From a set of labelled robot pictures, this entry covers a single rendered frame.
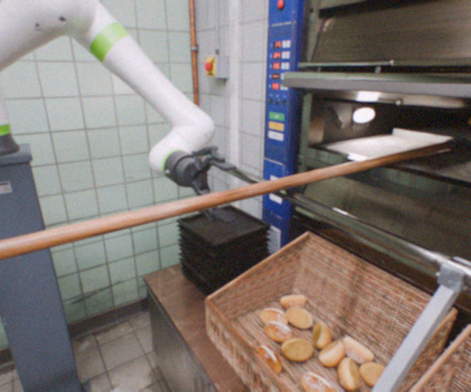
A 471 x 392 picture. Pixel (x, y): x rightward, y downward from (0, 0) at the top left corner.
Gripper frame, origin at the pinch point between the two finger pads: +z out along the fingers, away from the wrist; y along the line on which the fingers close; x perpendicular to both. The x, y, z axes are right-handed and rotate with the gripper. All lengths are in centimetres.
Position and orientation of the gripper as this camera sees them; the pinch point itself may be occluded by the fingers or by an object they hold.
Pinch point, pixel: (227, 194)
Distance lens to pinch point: 73.3
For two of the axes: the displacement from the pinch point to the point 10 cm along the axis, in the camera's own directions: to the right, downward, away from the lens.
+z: 5.4, 3.0, -7.9
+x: -8.4, 1.9, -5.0
